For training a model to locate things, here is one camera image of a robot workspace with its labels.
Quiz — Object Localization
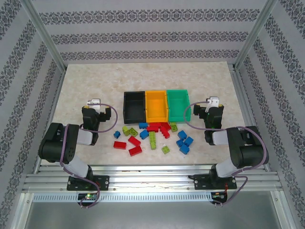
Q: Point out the green plastic bin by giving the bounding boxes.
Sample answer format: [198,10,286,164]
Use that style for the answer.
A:
[166,89,192,124]

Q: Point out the black plastic bin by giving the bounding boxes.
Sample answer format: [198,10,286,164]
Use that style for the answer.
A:
[123,90,147,125]

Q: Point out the yellow plastic bin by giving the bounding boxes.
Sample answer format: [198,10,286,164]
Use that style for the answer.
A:
[144,90,170,124]

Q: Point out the grey metal panel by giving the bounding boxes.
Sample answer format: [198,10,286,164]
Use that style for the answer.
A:
[23,201,283,229]

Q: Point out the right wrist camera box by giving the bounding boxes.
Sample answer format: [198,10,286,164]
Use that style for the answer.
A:
[206,96,220,112]

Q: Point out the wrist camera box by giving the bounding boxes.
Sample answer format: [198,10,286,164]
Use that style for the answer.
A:
[206,96,220,112]
[87,98,102,112]

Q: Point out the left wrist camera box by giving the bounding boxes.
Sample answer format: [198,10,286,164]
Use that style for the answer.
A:
[87,98,102,112]

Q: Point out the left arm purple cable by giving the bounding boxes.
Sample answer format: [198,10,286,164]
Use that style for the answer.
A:
[59,101,119,209]

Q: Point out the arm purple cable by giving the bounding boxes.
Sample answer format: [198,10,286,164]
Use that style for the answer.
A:
[59,101,119,209]
[185,101,267,207]

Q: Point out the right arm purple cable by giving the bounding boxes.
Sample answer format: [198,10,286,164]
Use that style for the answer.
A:
[185,101,267,207]

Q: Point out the aluminium side rail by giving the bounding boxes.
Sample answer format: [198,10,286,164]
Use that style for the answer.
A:
[230,63,272,171]
[32,70,67,174]

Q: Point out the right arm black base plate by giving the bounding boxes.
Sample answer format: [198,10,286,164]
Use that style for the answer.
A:
[194,174,238,191]

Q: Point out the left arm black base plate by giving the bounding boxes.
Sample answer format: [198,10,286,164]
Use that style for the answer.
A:
[67,176,110,191]

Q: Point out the aluminium mounting rail frame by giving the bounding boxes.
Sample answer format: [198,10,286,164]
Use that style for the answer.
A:
[22,164,284,194]

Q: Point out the aluminium corner post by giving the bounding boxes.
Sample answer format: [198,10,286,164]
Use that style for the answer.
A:
[20,0,68,72]
[232,0,279,70]

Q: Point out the slotted grey cable duct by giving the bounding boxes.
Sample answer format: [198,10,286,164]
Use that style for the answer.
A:
[31,192,213,203]

